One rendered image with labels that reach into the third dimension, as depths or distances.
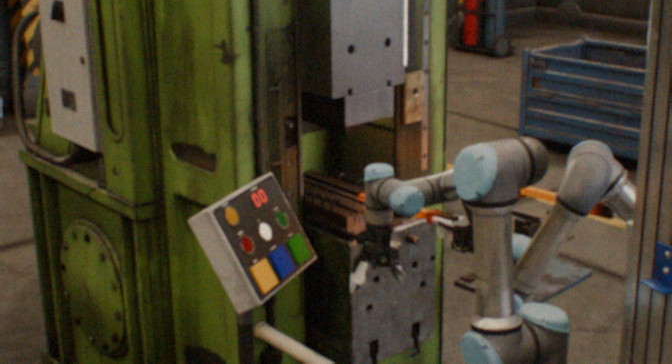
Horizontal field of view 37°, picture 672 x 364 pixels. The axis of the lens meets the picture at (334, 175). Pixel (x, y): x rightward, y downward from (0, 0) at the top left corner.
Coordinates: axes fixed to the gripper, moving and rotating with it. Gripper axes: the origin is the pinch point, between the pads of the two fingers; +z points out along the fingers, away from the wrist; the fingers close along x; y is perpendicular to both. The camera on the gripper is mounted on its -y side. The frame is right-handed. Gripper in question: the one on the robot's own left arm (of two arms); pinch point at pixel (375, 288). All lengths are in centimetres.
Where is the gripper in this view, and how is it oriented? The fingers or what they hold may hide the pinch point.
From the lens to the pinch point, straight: 274.3
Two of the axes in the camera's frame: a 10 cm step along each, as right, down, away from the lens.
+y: 3.9, 2.8, -8.8
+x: 9.2, -1.3, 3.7
